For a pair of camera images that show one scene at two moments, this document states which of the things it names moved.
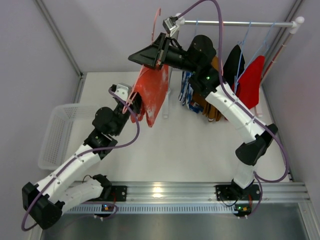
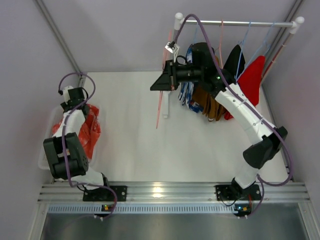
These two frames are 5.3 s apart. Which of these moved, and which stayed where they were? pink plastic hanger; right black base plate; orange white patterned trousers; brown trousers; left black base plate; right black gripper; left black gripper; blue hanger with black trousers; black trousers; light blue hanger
Moved: right black gripper; pink plastic hanger; left black gripper; orange white patterned trousers
Stayed: black trousers; left black base plate; right black base plate; blue hanger with black trousers; light blue hanger; brown trousers
